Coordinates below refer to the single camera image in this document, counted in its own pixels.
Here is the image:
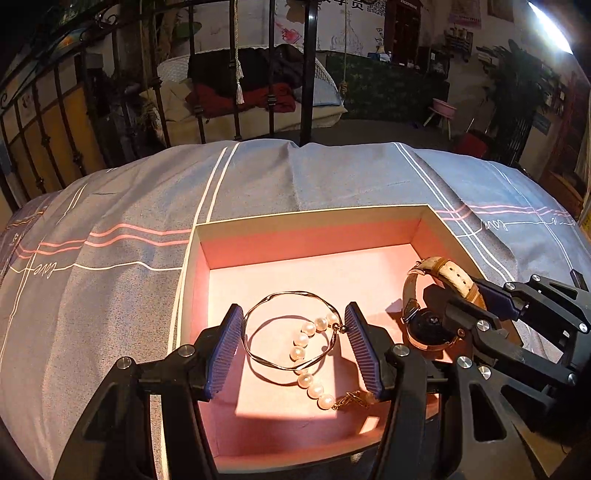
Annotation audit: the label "small wall shelf with bottles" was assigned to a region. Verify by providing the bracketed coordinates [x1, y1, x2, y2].
[443, 25, 476, 62]

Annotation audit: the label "wristwatch with tan leather strap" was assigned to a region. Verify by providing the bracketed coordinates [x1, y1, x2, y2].
[401, 256, 488, 354]

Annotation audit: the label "pearl bracelet with gold chain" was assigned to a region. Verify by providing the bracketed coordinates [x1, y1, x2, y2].
[288, 311, 376, 411]

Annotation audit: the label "grey-blue plaid bed sheet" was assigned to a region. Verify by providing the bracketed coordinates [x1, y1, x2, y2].
[0, 138, 591, 480]

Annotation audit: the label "black iron bed frame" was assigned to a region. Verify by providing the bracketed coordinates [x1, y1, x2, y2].
[0, 0, 320, 210]

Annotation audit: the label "hanging chair rope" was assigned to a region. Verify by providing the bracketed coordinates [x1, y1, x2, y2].
[340, 0, 350, 95]

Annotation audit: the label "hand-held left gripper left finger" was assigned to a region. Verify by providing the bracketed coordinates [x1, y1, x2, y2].
[53, 304, 245, 480]

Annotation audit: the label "white wicker hanging chair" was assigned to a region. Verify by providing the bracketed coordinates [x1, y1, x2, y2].
[157, 46, 349, 134]

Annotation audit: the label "red garment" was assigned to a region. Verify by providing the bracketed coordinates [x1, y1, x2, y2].
[186, 83, 297, 119]

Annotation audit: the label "white floor lamp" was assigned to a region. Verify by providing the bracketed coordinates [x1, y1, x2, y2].
[526, 0, 575, 54]

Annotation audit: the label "red phone booth cabinet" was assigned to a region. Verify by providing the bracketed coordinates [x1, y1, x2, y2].
[383, 0, 423, 65]

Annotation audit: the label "beige seat cushion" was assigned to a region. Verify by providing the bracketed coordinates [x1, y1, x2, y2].
[164, 105, 348, 136]

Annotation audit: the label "red bin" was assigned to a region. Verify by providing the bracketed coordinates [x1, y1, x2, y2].
[452, 131, 490, 160]

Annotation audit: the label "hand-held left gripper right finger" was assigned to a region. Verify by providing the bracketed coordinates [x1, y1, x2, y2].
[344, 301, 550, 480]

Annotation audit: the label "light blue pillow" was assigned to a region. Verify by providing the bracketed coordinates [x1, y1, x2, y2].
[295, 78, 341, 108]

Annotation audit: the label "white tassel rope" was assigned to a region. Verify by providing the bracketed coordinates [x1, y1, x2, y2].
[232, 0, 246, 105]

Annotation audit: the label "pink stool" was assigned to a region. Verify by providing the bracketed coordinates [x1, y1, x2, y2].
[422, 98, 458, 139]

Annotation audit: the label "black garment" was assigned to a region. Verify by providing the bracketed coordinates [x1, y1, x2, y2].
[188, 44, 306, 99]

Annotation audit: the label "wooden side table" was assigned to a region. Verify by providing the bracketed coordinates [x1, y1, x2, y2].
[540, 170, 585, 219]

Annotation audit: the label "jewelry box with pink lining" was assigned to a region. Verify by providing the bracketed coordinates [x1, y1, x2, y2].
[174, 203, 490, 469]

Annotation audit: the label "counter with green patterned cloth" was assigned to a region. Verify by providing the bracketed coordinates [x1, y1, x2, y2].
[325, 51, 451, 123]

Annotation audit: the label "banana leaf plant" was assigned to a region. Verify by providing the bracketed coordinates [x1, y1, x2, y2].
[152, 0, 205, 61]

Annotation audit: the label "tall green potted plant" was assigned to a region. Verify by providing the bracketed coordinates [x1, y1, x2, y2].
[480, 39, 555, 162]

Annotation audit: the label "gold twisted bangle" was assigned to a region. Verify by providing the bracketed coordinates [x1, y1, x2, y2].
[241, 290, 341, 371]

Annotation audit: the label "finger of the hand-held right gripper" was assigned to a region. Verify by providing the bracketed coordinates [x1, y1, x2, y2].
[443, 295, 580, 393]
[478, 272, 591, 335]

